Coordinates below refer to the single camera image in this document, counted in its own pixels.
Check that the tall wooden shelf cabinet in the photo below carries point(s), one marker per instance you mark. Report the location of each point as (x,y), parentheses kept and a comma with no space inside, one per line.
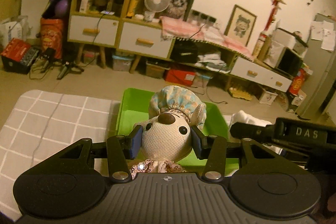
(97,22)

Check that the white cloth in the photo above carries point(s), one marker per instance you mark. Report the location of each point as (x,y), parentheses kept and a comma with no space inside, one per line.
(245,118)

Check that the small white desk fan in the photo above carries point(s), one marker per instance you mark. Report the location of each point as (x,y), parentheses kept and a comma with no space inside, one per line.
(152,7)

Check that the egg tray on floor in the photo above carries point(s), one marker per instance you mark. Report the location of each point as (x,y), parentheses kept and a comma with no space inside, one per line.
(240,94)

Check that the pink cloth on sideboard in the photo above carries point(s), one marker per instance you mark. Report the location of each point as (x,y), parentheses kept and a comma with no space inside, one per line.
(173,28)

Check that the framed cartoon girl picture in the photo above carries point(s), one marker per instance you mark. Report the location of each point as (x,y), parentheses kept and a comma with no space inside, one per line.
(240,25)

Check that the long low curved sideboard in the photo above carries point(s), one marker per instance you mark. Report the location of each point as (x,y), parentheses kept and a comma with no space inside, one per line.
(240,63)

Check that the red box under sideboard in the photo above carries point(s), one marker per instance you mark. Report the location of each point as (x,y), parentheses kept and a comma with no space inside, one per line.
(180,76)

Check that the orange printed bag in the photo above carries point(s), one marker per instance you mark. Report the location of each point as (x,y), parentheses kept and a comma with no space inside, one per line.
(52,33)

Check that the wooden cabinet white drawer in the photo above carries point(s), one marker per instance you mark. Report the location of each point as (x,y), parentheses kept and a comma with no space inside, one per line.
(143,38)

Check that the white carton box on floor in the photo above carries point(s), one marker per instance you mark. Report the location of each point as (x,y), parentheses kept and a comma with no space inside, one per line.
(266,97)

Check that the silver refrigerator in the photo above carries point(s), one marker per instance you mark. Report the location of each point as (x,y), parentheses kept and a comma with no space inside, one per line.
(321,75)

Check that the red and black box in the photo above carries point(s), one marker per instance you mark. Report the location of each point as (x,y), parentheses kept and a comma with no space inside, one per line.
(19,56)

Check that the black bag in sideboard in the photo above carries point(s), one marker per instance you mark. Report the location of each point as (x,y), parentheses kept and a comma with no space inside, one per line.
(184,51)

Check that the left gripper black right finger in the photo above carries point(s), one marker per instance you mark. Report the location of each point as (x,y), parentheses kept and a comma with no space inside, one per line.
(213,149)

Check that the black microwave oven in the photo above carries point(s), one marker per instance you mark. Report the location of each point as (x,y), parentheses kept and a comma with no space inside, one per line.
(283,59)

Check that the framed cat picture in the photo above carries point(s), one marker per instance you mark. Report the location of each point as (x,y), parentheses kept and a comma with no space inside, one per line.
(179,9)

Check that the green plastic bin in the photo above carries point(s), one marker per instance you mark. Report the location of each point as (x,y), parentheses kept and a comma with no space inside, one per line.
(134,109)

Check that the mouse plush with blue bonnet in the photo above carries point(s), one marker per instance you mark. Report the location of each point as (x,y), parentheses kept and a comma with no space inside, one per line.
(166,137)

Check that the purple ball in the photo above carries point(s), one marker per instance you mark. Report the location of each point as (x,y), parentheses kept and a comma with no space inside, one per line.
(62,8)

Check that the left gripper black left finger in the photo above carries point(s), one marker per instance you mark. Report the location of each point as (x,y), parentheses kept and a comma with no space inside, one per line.
(120,149)

